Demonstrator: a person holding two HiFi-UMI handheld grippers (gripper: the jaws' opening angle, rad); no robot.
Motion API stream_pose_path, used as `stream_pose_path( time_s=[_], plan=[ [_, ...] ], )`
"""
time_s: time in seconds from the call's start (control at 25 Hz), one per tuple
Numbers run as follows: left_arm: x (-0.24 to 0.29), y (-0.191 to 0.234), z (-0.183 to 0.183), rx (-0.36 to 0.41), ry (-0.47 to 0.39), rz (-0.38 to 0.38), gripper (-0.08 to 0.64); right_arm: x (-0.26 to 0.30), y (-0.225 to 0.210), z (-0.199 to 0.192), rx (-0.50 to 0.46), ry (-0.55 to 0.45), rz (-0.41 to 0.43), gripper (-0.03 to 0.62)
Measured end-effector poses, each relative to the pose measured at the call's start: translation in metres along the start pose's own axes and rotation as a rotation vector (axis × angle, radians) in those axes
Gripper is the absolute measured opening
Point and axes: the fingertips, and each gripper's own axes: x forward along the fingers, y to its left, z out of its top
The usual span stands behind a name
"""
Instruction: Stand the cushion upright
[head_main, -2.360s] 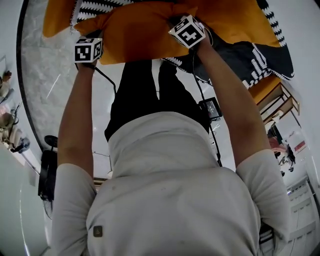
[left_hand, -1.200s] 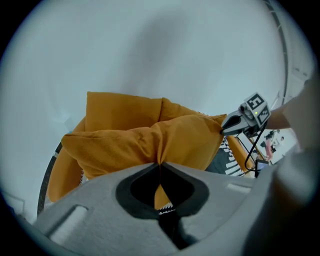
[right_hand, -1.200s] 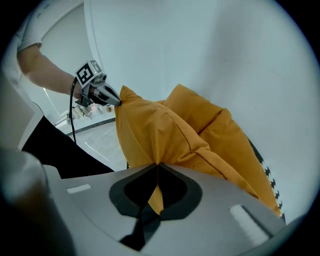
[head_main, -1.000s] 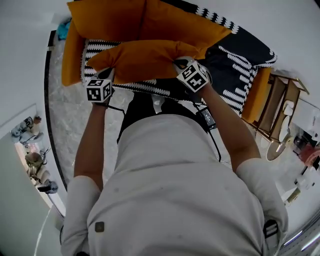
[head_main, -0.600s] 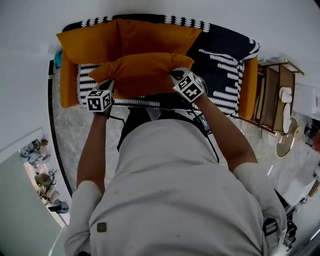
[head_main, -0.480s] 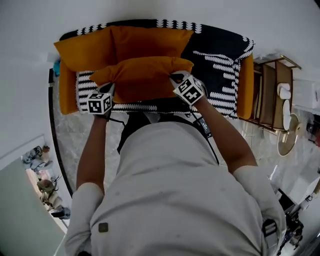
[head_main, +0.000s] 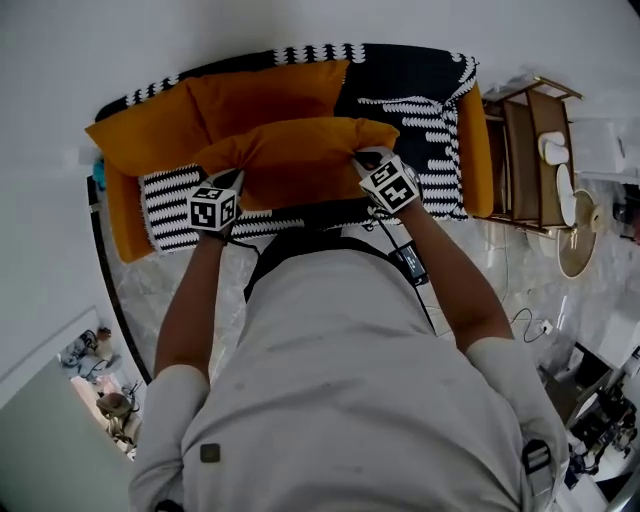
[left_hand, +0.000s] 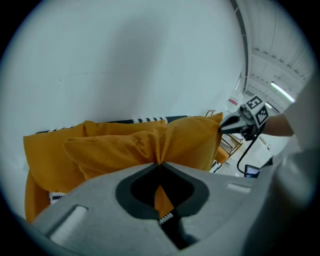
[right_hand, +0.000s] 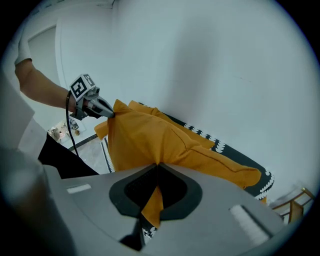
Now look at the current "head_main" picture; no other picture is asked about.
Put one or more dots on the black waist device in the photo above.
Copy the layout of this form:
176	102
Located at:
411	262

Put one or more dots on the brown handbag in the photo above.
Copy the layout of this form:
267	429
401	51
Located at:
115	405

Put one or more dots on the white slipper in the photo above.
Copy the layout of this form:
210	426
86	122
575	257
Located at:
552	147
566	195

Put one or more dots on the white plug adapter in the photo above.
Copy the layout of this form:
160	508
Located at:
546	327

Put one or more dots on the teal cloth bag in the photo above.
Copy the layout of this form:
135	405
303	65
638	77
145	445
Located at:
99	175

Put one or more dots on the beige bag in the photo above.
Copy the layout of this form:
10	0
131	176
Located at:
125	437

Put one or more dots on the person's left forearm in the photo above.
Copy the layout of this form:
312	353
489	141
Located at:
190	310

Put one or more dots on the black equipment rig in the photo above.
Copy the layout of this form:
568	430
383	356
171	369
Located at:
607	425

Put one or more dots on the orange sofa with patterned blanket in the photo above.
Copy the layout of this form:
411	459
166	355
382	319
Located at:
400	75

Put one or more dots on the orange cushion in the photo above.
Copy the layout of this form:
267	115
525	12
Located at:
265	95
300	155
145	130

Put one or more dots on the wooden side shelf rack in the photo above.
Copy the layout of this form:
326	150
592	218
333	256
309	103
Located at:
520	165

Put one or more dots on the person's right forearm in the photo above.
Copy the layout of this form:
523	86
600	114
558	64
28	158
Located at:
460	285

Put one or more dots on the person's white shirt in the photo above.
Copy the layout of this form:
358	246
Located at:
345	390

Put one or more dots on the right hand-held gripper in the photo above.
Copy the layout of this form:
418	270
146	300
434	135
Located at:
392	185

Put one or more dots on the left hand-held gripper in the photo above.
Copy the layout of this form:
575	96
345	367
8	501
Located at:
212	210

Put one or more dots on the white cardboard box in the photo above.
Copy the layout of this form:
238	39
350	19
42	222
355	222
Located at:
600	147

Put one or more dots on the grey white fabric bundle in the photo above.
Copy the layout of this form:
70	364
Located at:
85	345

